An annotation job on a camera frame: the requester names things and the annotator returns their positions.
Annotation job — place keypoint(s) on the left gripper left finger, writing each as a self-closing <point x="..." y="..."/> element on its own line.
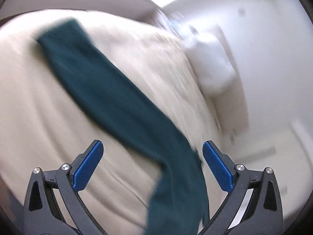
<point x="52" y="204"/>

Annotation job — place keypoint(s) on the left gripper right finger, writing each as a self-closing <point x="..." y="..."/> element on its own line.
<point x="263" y="214"/>

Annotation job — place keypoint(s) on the dark green knitted garment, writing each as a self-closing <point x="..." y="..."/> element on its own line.
<point x="179" y="202"/>

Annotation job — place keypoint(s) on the beige bed blanket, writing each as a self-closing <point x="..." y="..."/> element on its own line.
<point x="41" y="125"/>

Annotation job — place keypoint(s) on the beige padded headboard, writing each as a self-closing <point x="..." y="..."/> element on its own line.
<point x="231" y="107"/>

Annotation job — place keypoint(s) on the white pillow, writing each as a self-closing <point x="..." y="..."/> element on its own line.
<point x="211" y="64"/>

